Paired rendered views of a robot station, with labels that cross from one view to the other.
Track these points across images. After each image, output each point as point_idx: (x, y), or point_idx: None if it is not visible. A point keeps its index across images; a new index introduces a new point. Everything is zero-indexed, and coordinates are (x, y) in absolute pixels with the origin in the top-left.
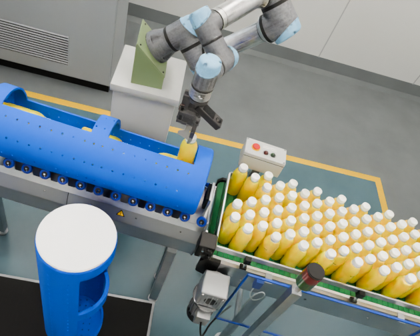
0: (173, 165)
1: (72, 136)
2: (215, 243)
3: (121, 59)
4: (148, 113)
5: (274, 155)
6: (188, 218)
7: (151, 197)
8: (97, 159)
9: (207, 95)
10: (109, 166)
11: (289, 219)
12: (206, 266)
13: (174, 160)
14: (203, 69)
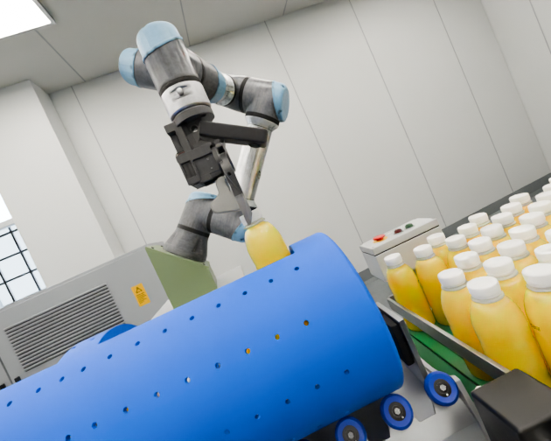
0: (255, 282)
1: (6, 403)
2: (541, 387)
3: (161, 308)
4: None
5: (409, 223)
6: (407, 406)
7: (269, 409)
8: (75, 411)
9: (193, 85)
10: (113, 402)
11: None
12: None
13: (252, 275)
14: (145, 36)
